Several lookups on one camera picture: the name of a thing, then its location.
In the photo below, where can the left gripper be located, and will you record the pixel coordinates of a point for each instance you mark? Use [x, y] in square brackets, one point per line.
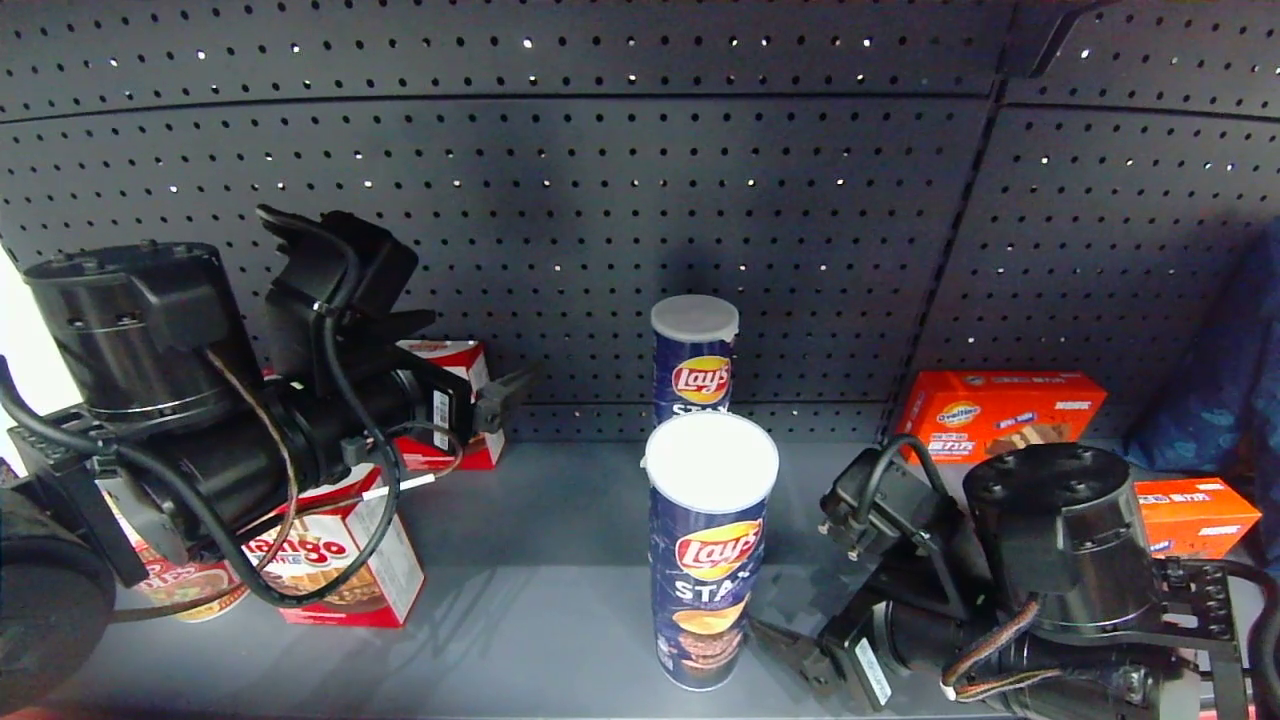
[300, 435]

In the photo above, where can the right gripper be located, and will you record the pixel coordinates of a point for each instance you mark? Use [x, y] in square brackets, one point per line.
[930, 640]

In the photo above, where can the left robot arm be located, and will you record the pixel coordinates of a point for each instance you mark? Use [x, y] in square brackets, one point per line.
[120, 330]

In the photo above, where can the black shop shelf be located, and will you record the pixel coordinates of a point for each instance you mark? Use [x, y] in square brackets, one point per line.
[620, 180]

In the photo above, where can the red and white snack box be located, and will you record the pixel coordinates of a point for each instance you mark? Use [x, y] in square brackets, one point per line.
[345, 565]
[462, 368]

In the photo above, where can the blue chip can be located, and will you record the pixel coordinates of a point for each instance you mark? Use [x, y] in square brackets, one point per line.
[694, 375]
[708, 590]

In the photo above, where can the orange snack box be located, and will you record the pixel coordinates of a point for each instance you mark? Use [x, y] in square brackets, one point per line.
[1000, 405]
[1195, 515]

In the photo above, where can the red instant noodle cup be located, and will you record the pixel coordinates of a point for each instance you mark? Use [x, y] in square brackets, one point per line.
[190, 588]

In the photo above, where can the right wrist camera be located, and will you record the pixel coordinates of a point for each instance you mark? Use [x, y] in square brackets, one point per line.
[878, 500]

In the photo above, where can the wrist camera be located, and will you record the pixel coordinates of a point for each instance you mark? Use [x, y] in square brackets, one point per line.
[878, 500]
[350, 270]

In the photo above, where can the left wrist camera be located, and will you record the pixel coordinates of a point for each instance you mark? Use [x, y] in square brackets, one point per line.
[350, 270]

